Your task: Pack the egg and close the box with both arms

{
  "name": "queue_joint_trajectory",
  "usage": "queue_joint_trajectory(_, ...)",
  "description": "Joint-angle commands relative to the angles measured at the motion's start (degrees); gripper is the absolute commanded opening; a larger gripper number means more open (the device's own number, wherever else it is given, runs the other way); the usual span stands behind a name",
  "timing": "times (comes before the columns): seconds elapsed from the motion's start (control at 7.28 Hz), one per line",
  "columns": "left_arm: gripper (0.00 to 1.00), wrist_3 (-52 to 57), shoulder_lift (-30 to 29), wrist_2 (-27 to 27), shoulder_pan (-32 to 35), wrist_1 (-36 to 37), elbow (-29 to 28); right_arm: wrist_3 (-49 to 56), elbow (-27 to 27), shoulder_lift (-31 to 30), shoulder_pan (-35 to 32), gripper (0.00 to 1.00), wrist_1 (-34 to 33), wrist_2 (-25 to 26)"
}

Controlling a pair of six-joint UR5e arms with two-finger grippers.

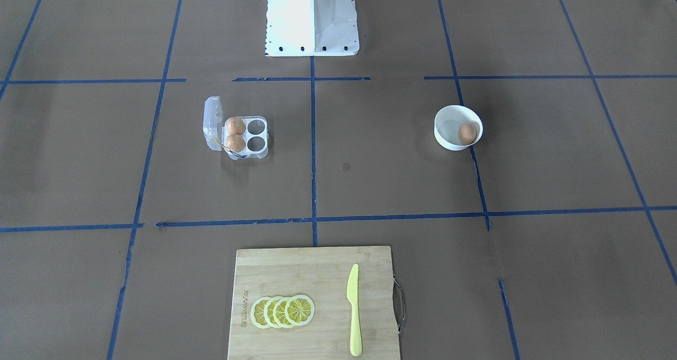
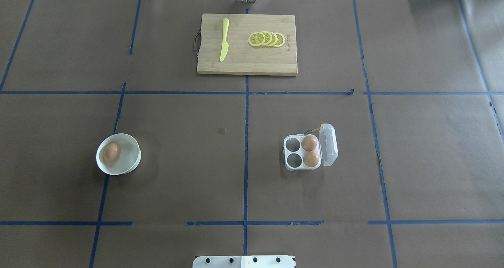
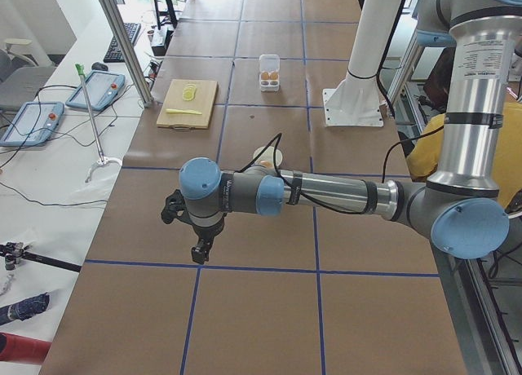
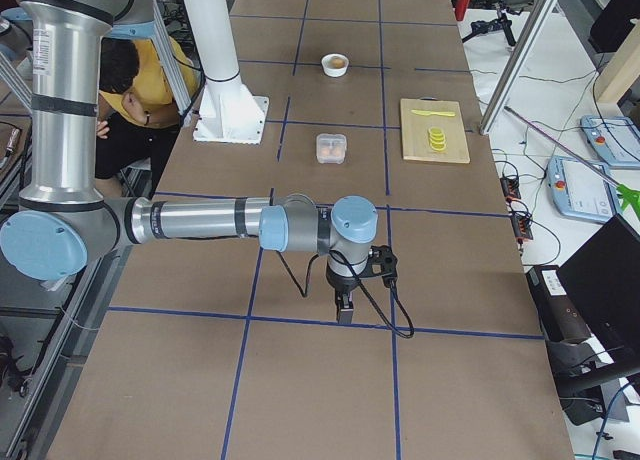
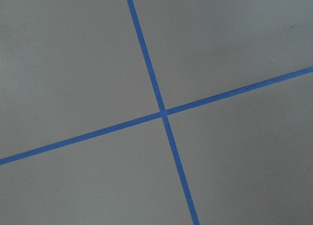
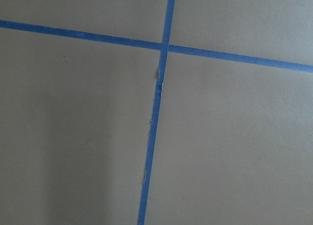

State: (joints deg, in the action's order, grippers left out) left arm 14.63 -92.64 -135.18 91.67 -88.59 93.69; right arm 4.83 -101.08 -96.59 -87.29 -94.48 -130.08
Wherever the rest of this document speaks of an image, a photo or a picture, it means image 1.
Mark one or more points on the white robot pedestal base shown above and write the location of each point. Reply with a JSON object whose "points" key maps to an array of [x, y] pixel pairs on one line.
{"points": [[311, 28]]}

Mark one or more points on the brown egg front in box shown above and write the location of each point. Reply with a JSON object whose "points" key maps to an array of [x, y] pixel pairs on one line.
{"points": [[235, 143]]}

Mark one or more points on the brown egg in box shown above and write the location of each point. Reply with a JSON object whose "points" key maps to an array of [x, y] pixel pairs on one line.
{"points": [[235, 125], [235, 143]]}

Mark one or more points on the yellow plastic knife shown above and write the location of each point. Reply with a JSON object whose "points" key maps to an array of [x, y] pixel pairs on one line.
{"points": [[352, 295]]}

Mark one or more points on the white ceramic bowl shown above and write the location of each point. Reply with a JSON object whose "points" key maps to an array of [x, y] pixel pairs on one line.
{"points": [[447, 122]]}

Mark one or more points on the bamboo cutting board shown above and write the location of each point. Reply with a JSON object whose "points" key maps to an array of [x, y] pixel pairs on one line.
{"points": [[321, 273]]}

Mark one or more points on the brown egg from bowl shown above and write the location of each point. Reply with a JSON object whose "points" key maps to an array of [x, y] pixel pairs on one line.
{"points": [[467, 134]]}

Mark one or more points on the lemon slice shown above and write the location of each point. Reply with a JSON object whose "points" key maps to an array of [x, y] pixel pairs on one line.
{"points": [[279, 313], [259, 313], [299, 310], [269, 312]]}

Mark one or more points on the clear plastic egg box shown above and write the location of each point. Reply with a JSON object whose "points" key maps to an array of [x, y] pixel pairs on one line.
{"points": [[214, 131]]}

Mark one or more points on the brown egg rear in box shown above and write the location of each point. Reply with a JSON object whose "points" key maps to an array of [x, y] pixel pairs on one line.
{"points": [[235, 125]]}

